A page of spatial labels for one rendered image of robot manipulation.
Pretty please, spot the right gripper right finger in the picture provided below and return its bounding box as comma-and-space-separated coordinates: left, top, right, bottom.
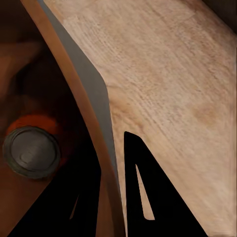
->
124, 132, 208, 237

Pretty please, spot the trash can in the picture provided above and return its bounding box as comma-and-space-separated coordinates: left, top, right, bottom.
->
0, 0, 126, 237

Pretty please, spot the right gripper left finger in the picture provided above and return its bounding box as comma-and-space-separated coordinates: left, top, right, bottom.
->
8, 136, 101, 237

